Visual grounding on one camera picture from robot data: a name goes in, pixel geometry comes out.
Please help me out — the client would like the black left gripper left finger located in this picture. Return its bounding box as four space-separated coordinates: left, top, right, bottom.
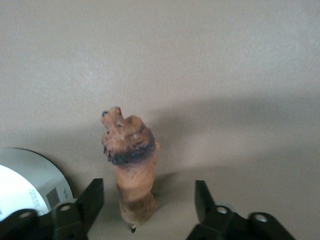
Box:
0 177 105 240

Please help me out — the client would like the white round desk lamp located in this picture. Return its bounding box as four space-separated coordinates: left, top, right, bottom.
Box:
0 147 76 222

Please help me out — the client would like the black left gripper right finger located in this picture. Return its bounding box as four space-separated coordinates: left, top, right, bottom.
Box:
184 179 298 240

